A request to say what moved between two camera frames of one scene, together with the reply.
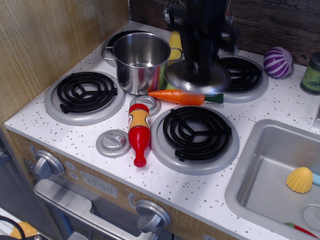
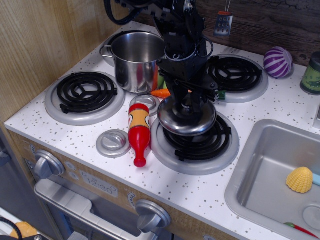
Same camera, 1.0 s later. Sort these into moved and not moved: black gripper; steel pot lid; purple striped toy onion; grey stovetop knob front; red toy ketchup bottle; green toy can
Moved: black gripper; steel pot lid
Not moved: grey stovetop knob front; green toy can; red toy ketchup bottle; purple striped toy onion
